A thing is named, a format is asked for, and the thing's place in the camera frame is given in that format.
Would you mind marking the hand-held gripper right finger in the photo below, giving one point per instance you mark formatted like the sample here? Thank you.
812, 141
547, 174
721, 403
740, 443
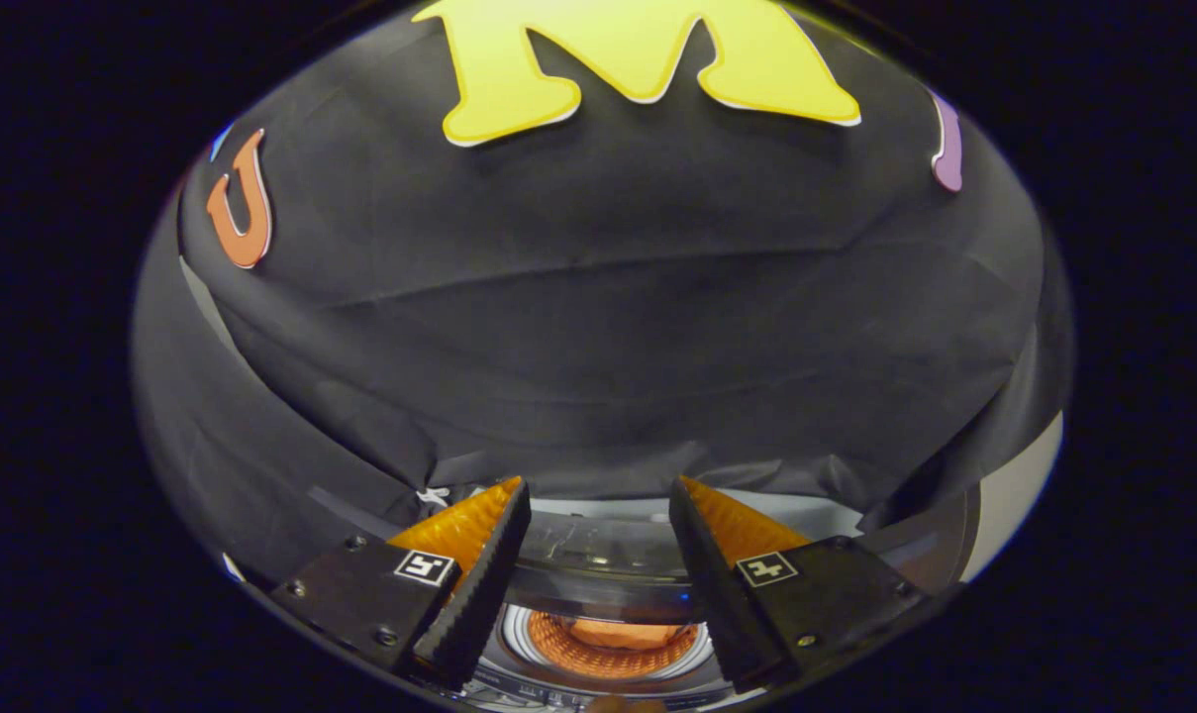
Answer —
722, 594

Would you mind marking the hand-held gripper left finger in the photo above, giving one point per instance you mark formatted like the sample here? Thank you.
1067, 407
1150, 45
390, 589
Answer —
479, 594

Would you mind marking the yellow-orange polo shirt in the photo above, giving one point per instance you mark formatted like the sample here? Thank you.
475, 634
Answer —
623, 634

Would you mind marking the dark washing machine lid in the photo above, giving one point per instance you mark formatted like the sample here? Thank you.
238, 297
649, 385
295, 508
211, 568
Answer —
598, 564

